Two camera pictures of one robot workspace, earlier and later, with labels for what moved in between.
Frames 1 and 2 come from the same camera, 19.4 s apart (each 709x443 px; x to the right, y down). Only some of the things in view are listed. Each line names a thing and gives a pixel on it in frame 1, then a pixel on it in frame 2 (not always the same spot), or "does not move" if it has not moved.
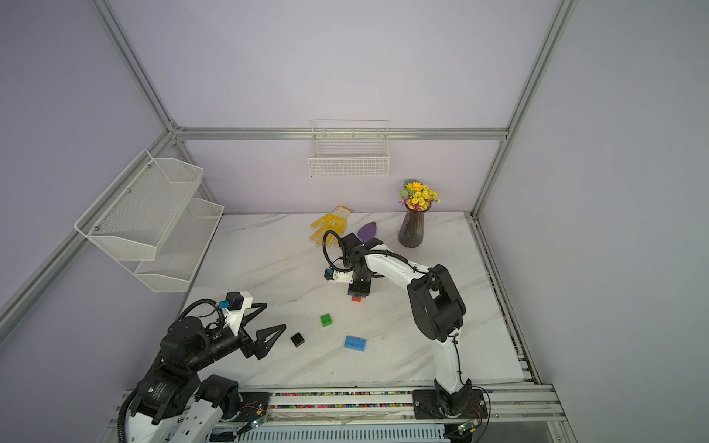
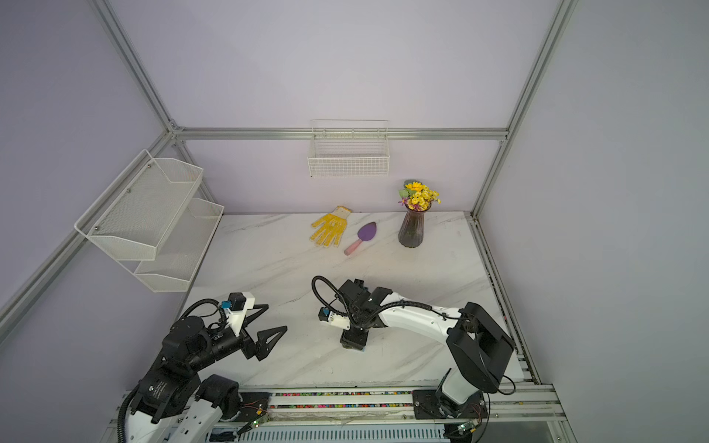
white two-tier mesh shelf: [149, 213] does not move
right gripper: [354, 289] → [351, 338]
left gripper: [258, 346] does not move
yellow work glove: [335, 222] does not move
